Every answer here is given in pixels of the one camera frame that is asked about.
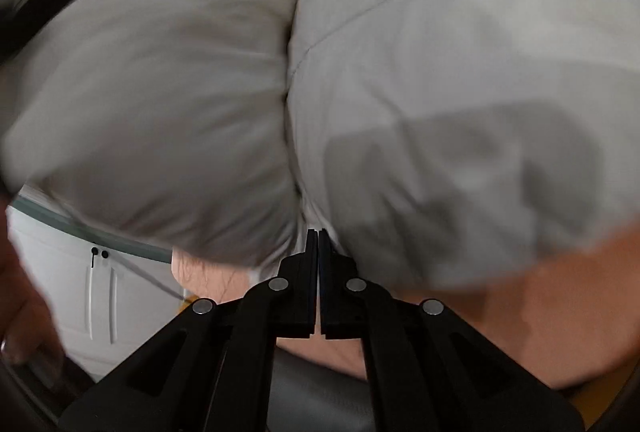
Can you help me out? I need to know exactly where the orange velvet bed cover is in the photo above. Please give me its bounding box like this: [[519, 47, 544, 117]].
[[288, 0, 639, 387]]

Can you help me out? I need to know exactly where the person left hand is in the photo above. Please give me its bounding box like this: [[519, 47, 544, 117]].
[[0, 197, 64, 365]]

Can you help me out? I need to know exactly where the cream quilted puffer jacket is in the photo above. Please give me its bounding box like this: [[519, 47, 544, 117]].
[[1, 0, 639, 289]]

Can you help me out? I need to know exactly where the white panelled wardrobe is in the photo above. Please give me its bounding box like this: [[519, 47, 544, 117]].
[[9, 208, 188, 379]]

